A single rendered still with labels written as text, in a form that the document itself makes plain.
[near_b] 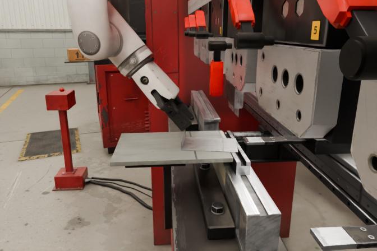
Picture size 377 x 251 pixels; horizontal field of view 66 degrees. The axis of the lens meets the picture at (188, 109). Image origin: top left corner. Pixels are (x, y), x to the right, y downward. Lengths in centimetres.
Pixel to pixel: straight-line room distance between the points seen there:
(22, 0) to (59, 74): 178
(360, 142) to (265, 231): 37
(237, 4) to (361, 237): 34
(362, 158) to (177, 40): 137
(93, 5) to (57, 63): 718
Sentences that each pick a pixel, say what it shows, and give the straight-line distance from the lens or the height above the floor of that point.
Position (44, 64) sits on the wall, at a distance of 779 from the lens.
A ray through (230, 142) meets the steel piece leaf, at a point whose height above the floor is 100.
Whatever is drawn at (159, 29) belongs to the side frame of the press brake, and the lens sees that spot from 152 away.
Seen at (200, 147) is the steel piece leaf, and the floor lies 100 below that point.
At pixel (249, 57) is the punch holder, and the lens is 43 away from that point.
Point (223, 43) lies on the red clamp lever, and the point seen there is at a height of 125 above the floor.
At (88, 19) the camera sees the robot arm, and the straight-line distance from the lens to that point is 60.
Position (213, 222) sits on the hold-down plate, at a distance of 61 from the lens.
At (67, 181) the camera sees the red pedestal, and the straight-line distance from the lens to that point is 266.
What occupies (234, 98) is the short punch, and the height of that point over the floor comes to 112.
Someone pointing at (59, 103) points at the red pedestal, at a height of 74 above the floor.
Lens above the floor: 127
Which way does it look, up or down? 15 degrees down
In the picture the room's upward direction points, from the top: straight up
